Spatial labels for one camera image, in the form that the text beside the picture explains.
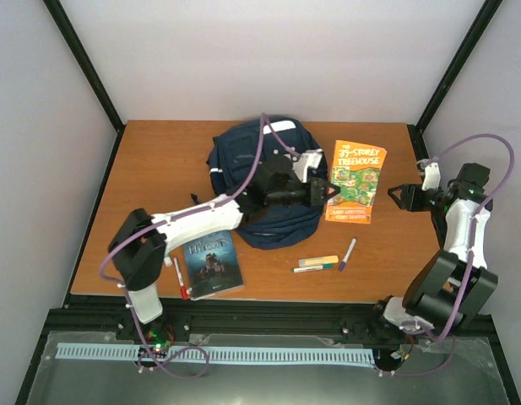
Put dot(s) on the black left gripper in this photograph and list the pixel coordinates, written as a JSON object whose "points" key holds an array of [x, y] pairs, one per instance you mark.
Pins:
{"points": [[317, 197]]}

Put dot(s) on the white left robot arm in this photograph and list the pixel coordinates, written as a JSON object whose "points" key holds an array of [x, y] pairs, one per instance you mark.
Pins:
{"points": [[141, 245]]}

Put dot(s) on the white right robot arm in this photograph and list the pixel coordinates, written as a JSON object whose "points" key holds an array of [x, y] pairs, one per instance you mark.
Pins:
{"points": [[454, 285]]}

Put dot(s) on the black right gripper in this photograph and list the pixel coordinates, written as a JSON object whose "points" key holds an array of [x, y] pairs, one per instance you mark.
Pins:
{"points": [[410, 194]]}

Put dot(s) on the purple tipped white marker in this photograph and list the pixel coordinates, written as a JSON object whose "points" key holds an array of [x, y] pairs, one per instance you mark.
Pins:
{"points": [[346, 257]]}

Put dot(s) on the green tipped white marker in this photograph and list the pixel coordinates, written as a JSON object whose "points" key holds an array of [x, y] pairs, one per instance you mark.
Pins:
{"points": [[312, 268]]}

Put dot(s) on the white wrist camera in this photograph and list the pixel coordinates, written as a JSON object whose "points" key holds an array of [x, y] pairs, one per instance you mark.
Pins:
{"points": [[309, 160], [430, 173]]}

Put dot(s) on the navy blue student backpack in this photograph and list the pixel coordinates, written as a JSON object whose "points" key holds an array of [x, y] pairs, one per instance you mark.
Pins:
{"points": [[229, 164]]}

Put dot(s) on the dark Wuthering Heights book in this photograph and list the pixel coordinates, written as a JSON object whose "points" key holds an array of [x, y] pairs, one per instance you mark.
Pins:
{"points": [[212, 265]]}

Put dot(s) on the orange Treehouse book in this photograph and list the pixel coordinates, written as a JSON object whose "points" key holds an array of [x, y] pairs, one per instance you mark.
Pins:
{"points": [[356, 170]]}

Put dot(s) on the black right frame post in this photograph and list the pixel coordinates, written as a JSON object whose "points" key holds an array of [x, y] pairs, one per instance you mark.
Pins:
{"points": [[467, 45]]}

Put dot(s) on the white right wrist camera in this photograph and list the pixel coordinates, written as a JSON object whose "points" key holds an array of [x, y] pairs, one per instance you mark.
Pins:
{"points": [[430, 173]]}

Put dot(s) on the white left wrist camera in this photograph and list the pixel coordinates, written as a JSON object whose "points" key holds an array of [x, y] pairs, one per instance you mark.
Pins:
{"points": [[309, 160]]}

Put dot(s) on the yellow highlighter pen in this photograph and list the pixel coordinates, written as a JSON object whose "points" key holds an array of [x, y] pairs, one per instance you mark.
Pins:
{"points": [[316, 261]]}

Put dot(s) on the black left frame post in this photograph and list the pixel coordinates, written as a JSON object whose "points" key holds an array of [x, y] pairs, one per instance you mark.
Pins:
{"points": [[82, 58]]}

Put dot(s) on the red tipped white marker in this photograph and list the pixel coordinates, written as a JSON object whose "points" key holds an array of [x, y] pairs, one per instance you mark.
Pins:
{"points": [[183, 289]]}

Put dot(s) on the black frame post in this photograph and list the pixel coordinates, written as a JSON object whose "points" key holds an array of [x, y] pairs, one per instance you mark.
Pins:
{"points": [[467, 45], [82, 58]]}

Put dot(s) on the light blue slotted cable duct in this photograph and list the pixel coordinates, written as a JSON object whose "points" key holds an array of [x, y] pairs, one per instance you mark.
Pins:
{"points": [[357, 357]]}

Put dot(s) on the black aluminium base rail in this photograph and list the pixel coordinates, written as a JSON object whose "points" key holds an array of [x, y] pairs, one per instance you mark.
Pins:
{"points": [[183, 318]]}

